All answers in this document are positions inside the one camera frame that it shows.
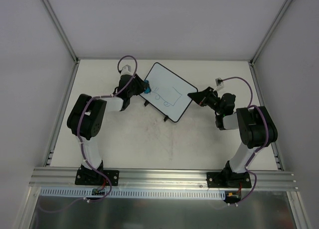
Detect blue black whiteboard eraser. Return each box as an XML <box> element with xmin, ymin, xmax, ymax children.
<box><xmin>144</xmin><ymin>80</ymin><xmax>151</xmax><ymax>94</ymax></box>

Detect white whiteboard black frame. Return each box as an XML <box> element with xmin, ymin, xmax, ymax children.
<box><xmin>140</xmin><ymin>62</ymin><xmax>198</xmax><ymax>122</ymax></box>

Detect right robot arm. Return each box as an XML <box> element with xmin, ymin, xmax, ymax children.
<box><xmin>188</xmin><ymin>87</ymin><xmax>278</xmax><ymax>188</ymax></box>

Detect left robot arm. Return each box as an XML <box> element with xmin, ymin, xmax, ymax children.
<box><xmin>67</xmin><ymin>74</ymin><xmax>151</xmax><ymax>186</ymax></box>

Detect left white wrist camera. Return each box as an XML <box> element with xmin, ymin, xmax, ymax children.
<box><xmin>120</xmin><ymin>65</ymin><xmax>133</xmax><ymax>76</ymax></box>

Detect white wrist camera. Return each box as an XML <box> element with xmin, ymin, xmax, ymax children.
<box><xmin>120</xmin><ymin>65</ymin><xmax>133</xmax><ymax>76</ymax></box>
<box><xmin>215</xmin><ymin>78</ymin><xmax>224</xmax><ymax>92</ymax></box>

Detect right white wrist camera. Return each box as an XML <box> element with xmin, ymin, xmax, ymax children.
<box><xmin>215</xmin><ymin>78</ymin><xmax>224</xmax><ymax>92</ymax></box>

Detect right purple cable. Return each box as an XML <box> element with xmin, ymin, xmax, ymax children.
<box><xmin>220</xmin><ymin>77</ymin><xmax>271</xmax><ymax>207</ymax></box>

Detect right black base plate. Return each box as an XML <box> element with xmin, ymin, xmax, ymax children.
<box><xmin>206</xmin><ymin>171</ymin><xmax>252</xmax><ymax>189</ymax></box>

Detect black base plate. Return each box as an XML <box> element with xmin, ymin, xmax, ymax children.
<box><xmin>206</xmin><ymin>171</ymin><xmax>252</xmax><ymax>189</ymax></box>
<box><xmin>74</xmin><ymin>167</ymin><xmax>119</xmax><ymax>186</ymax></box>

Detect right aluminium frame post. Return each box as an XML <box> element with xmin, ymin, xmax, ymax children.
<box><xmin>250</xmin><ymin>0</ymin><xmax>294</xmax><ymax>65</ymax></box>

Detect aluminium frame post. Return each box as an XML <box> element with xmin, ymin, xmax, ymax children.
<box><xmin>41</xmin><ymin>0</ymin><xmax>78</xmax><ymax>63</ymax></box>
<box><xmin>250</xmin><ymin>0</ymin><xmax>294</xmax><ymax>65</ymax></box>

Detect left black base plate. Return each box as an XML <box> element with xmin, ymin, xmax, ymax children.
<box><xmin>74</xmin><ymin>167</ymin><xmax>119</xmax><ymax>186</ymax></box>

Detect white slotted cable duct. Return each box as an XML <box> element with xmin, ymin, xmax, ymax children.
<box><xmin>39</xmin><ymin>187</ymin><xmax>226</xmax><ymax>200</ymax></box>

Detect left aluminium frame post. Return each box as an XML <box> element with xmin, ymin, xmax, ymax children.
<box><xmin>41</xmin><ymin>0</ymin><xmax>78</xmax><ymax>63</ymax></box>

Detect aluminium mounting rail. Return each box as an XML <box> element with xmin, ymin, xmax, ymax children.
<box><xmin>29</xmin><ymin>167</ymin><xmax>299</xmax><ymax>191</ymax></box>

